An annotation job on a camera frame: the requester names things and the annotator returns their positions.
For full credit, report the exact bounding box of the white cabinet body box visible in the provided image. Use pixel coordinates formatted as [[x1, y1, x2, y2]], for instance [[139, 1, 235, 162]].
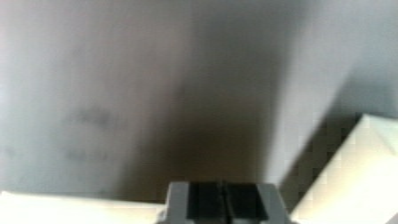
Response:
[[0, 115, 398, 224]]

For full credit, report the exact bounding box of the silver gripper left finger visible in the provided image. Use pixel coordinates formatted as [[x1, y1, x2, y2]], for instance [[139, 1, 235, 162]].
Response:
[[157, 182, 226, 224]]

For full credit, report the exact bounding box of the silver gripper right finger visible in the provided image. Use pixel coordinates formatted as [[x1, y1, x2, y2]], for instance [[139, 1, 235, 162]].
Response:
[[226, 183, 293, 224]]

